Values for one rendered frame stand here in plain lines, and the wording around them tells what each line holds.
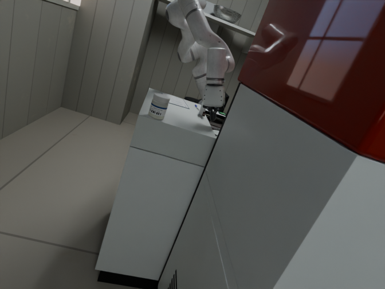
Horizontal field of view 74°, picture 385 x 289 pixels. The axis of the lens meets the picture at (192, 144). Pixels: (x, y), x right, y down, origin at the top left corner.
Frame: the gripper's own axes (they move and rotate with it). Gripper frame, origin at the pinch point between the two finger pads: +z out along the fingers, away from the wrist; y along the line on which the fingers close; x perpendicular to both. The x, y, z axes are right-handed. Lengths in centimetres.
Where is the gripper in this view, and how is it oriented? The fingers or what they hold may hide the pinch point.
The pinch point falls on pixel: (212, 116)
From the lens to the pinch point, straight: 126.1
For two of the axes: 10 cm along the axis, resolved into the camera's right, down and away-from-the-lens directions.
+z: -0.3, 9.5, 3.1
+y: -9.4, -1.4, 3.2
